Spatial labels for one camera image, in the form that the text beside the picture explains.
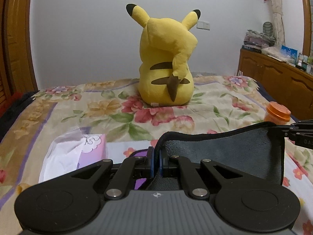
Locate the purple tissue pack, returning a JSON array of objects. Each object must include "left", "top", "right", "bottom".
[{"left": 39, "top": 130, "right": 108, "bottom": 184}]

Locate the grey towel with black edge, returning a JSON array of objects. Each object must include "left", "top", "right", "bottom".
[{"left": 156, "top": 121, "right": 287, "bottom": 194}]

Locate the orange lidded jar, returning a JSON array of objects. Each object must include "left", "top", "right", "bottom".
[{"left": 265, "top": 101, "right": 292, "bottom": 123}]

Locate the wooden cabinet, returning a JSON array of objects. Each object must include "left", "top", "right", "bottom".
[{"left": 237, "top": 48, "right": 313, "bottom": 121}]

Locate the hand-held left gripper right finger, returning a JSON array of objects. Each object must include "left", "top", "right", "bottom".
[{"left": 158, "top": 150, "right": 243, "bottom": 199}]

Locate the wooden window frame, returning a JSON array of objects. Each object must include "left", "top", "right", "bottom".
[{"left": 299, "top": 0, "right": 313, "bottom": 57}]

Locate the wooden door frame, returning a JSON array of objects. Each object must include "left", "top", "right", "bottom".
[{"left": 0, "top": 0, "right": 40, "bottom": 98}]

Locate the floral blanket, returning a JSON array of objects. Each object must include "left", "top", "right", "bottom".
[{"left": 0, "top": 74, "right": 313, "bottom": 235}]

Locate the yellow plush toy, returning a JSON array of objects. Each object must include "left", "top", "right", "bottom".
[{"left": 126, "top": 3, "right": 201, "bottom": 107}]

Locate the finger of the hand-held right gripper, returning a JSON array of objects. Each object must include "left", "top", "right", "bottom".
[{"left": 268, "top": 123, "right": 299, "bottom": 140}]

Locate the stack of newspapers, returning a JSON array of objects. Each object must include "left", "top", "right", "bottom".
[{"left": 242, "top": 29, "right": 275, "bottom": 54}]

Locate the beige curtain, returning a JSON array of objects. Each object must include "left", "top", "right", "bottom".
[{"left": 265, "top": 0, "right": 287, "bottom": 49}]

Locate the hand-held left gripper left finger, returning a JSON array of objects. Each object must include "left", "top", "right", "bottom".
[{"left": 70, "top": 146, "right": 155, "bottom": 200}]

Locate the group of small bottles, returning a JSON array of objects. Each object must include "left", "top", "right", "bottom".
[{"left": 295, "top": 53, "right": 313, "bottom": 74}]

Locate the blue printed box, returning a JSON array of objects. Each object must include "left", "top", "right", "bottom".
[{"left": 281, "top": 45, "right": 299, "bottom": 66}]

